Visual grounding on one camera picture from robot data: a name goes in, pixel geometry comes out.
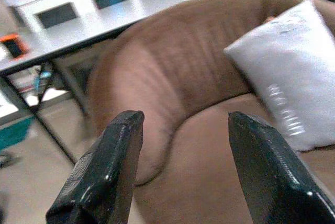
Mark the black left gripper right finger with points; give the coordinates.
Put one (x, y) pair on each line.
(272, 171)

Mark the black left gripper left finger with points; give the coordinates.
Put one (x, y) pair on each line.
(104, 171)

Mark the white pillow with print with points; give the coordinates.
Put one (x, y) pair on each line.
(290, 77)

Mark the teal object on floor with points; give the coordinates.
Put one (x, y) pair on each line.
(13, 133)

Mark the brown fabric sofa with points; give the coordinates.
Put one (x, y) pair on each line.
(199, 82)

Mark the orange and black device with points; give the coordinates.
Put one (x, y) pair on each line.
(14, 45)

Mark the white box with dark windows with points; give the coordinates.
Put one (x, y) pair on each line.
(76, 1)

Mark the white table with black frame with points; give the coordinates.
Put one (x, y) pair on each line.
(167, 1)

